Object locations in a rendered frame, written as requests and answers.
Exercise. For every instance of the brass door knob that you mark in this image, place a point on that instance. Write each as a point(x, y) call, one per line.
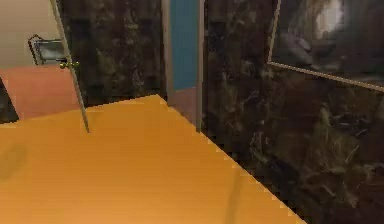
point(65, 65)

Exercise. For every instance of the framed dark picture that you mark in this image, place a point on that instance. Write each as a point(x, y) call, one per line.
point(330, 36)

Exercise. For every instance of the grey room door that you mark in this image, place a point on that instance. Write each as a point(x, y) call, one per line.
point(71, 71)

